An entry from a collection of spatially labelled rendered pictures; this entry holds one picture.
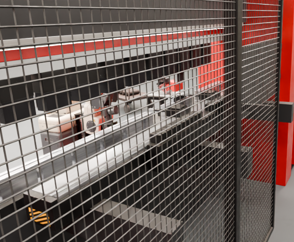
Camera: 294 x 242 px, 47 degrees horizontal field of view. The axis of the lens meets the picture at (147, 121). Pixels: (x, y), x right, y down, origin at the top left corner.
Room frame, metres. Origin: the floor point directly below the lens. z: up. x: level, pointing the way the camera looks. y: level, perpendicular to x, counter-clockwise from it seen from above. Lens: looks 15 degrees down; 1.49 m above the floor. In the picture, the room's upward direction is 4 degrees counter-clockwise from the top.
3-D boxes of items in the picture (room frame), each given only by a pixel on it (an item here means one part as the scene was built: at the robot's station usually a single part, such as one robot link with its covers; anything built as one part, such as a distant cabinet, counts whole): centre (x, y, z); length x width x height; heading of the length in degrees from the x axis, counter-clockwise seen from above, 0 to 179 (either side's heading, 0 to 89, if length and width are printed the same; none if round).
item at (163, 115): (2.38, -0.23, 0.92); 0.39 x 0.06 x 0.10; 146
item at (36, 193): (1.93, -0.28, 0.93); 2.30 x 0.14 x 0.10; 146
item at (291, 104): (2.58, -0.82, 0.81); 0.64 x 0.08 x 0.14; 56
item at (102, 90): (1.79, 0.18, 1.26); 0.15 x 0.09 x 0.17; 146
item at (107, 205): (1.10, 0.19, 0.81); 0.64 x 0.08 x 0.14; 56
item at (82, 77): (1.62, 0.30, 1.26); 0.15 x 0.09 x 0.17; 146
